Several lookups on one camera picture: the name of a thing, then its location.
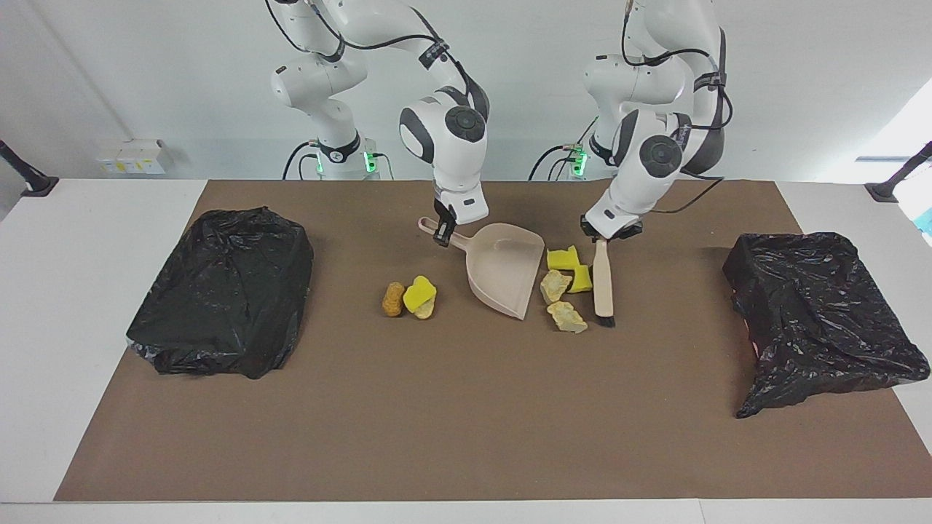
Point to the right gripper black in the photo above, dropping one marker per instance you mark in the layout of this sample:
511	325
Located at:
443	217

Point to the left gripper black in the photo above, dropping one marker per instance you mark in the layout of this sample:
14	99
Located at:
626	231

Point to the beige hand brush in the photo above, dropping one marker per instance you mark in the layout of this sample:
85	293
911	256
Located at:
603	284

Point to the yellow sponge piece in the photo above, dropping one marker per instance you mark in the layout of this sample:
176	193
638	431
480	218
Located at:
419	294
562	258
581	279

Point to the beige plastic dustpan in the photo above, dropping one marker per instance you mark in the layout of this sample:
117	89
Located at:
510	269

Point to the beige foam chunk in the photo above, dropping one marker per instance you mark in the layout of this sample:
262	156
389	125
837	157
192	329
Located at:
425	311
566	316
555	286

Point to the brown foam chunk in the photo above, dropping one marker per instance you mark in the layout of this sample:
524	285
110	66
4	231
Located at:
393	300

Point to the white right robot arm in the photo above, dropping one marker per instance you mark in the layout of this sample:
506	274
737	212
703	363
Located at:
444	145

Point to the left base green lit box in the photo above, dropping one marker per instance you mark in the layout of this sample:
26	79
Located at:
579	161

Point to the base green lit box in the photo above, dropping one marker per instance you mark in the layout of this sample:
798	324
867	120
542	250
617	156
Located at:
579	161
370	161

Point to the right base green lit box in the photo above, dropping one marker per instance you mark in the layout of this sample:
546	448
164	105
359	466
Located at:
370	161

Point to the brown table mat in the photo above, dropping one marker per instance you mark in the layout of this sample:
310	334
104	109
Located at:
466	451

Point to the right black garbage bag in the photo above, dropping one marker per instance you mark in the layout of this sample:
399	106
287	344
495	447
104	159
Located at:
823	320

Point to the black garbage bag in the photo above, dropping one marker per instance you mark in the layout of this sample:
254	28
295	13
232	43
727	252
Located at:
823	320
218	291

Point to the left black garbage bag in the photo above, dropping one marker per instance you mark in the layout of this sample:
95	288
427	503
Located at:
218	291

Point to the teal object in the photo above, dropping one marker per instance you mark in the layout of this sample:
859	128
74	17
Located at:
926	218

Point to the black camera stand clamp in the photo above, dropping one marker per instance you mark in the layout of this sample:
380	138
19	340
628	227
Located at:
885	191
33	185

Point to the white wall outlet box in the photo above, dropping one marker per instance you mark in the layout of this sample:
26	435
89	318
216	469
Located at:
135	156

